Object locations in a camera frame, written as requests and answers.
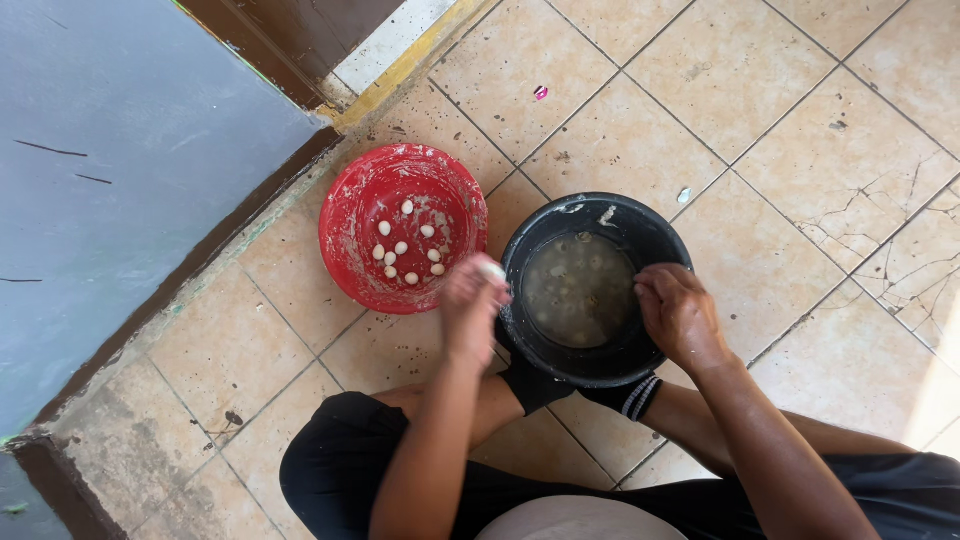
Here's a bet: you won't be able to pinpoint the person's left hand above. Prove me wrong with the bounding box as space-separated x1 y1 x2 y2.
438 253 514 371

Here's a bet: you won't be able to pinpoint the person's right hand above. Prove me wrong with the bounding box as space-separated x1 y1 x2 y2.
633 262 735 375

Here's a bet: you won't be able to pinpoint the black plastic bucket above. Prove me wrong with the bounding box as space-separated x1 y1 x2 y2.
495 192 695 390

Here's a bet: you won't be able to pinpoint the murky water with unpeeled eggs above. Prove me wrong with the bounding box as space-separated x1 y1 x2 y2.
521 231 640 350

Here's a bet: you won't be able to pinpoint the group of peeled white eggs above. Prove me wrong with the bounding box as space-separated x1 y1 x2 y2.
372 198 447 287

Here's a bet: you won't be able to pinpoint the plain black sock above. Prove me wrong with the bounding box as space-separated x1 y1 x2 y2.
495 321 577 417

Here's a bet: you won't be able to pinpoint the black sock with white stripes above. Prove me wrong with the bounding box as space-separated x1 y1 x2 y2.
577 372 665 423

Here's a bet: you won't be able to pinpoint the person's left leg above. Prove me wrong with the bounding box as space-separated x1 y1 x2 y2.
371 373 526 451

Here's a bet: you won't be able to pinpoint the person's leg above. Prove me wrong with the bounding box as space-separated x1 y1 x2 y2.
641 381 918 478
371 373 526 451

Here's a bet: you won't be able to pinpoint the person's right leg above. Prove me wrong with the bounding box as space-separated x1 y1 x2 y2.
641 381 918 478

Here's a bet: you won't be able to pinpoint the red plastic bowl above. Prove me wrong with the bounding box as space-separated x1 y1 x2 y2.
318 143 490 315

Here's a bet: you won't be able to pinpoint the black shorts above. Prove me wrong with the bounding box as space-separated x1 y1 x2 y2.
279 391 960 540

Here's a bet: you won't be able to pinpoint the beige shirt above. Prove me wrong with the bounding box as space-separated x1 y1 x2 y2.
474 495 688 540

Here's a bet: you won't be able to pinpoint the brown wooden door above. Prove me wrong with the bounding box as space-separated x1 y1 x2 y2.
176 0 407 111

